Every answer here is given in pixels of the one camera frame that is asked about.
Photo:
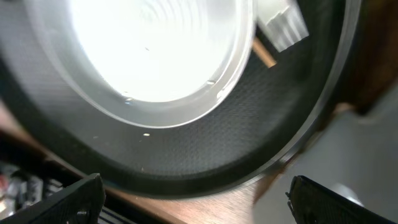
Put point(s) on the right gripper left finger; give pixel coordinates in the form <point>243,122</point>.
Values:
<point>80,202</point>

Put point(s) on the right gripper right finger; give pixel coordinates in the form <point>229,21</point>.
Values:
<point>312,203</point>

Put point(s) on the wooden chopstick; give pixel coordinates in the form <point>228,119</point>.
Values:
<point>259,49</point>

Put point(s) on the grey plate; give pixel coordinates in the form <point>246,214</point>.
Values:
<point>152,64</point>

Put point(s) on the white plastic fork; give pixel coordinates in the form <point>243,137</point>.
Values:
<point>282,22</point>

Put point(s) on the grey dishwasher rack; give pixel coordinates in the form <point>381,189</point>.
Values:
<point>356,156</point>

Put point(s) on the round black tray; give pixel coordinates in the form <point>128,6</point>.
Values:
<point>268,116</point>

